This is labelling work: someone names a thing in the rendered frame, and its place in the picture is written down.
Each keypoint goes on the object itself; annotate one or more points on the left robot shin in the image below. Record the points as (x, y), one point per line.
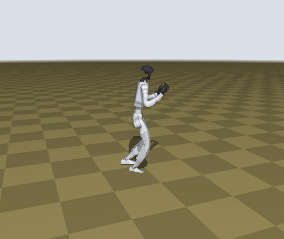
(133, 152)

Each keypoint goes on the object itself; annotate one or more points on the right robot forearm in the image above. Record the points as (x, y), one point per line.
(154, 100)

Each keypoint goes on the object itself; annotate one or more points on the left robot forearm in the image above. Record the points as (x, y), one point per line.
(151, 96)

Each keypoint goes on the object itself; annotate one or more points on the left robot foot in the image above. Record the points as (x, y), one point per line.
(127, 162)

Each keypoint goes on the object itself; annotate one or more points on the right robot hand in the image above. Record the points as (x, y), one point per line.
(163, 89)

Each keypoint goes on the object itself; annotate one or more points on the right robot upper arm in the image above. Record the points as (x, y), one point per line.
(144, 90)

